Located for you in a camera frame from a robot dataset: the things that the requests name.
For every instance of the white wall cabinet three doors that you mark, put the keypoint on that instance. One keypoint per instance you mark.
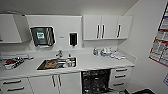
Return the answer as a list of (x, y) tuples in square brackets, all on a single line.
[(106, 27)]

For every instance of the large wall notice poster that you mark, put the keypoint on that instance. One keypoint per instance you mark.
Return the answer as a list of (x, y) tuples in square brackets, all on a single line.
[(160, 46)]

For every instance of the orange bowl in sink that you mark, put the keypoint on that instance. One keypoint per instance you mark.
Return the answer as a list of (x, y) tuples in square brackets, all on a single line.
[(50, 63)]

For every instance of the white drawer unit beside dishwasher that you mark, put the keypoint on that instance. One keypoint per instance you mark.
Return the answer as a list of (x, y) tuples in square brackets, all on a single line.
[(120, 77)]

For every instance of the black wall soap dispenser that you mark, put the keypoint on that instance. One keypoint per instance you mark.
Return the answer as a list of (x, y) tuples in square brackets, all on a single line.
[(73, 38)]

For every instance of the stacked white dishes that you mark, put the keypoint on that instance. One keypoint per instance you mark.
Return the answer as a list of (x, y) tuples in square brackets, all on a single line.
[(106, 51)]

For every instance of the white cup in sink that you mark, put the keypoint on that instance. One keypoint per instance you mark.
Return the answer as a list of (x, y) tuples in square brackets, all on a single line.
[(69, 62)]

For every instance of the small blue recycling sign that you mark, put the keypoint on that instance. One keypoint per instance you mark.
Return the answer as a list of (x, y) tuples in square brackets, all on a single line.
[(166, 80)]

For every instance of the dish soap bottle blue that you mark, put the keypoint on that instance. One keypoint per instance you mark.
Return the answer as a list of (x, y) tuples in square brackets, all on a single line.
[(95, 51)]

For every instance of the chrome sink faucet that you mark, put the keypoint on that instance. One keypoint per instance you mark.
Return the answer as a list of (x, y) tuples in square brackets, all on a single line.
[(59, 53)]

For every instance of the white drawer unit beside microwave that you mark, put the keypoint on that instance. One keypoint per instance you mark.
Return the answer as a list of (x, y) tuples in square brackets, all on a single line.
[(15, 86)]

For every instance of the white wall cabinet wide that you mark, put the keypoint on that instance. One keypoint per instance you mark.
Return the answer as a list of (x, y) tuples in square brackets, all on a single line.
[(13, 28)]

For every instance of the folded white cloth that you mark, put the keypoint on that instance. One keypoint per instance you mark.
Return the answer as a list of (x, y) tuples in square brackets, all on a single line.
[(118, 56)]

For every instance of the dish drying rack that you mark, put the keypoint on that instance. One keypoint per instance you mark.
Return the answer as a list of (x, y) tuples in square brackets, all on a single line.
[(13, 62)]

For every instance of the stainless steel dishwasher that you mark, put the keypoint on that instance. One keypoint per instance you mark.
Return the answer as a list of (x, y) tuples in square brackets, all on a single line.
[(86, 78)]

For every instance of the stainless steel sink basin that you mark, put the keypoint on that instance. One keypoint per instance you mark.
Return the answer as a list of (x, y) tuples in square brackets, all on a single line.
[(56, 64)]

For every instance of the white sink base cabinet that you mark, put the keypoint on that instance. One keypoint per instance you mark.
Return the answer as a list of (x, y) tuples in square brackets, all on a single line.
[(56, 85)]

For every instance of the black paper towel dispenser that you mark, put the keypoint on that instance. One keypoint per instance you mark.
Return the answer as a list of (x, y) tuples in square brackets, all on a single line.
[(41, 36)]

